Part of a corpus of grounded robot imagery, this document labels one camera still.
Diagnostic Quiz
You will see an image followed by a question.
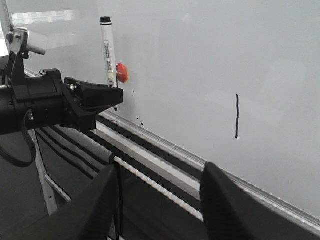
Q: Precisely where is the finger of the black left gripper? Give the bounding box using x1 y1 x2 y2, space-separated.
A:
64 77 124 112

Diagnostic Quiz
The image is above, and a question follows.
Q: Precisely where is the red round magnet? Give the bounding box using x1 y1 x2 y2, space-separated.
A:
116 63 129 83

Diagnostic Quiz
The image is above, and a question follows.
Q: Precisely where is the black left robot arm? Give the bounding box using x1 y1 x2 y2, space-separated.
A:
0 69 124 135

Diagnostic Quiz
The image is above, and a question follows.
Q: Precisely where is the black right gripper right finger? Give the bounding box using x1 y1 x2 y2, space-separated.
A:
199 162 319 240

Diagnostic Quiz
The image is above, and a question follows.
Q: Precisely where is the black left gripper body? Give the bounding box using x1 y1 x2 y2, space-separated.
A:
41 68 97 132

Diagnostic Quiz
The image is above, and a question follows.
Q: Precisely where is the white whiteboard marker black tip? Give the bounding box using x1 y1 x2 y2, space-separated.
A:
99 16 119 112

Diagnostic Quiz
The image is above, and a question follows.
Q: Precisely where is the black camera cable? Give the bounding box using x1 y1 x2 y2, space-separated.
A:
0 109 38 168

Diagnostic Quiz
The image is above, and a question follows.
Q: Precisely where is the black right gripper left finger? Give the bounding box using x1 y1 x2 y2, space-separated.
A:
6 164 118 240

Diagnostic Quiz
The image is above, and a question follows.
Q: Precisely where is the large white whiteboard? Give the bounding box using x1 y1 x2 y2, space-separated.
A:
0 0 320 234

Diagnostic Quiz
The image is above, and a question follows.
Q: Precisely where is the white whiteboard stand frame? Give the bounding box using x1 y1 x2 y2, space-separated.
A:
24 69 320 240

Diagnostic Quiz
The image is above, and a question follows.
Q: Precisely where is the dark hanging flip panel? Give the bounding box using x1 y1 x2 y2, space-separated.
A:
35 126 208 240

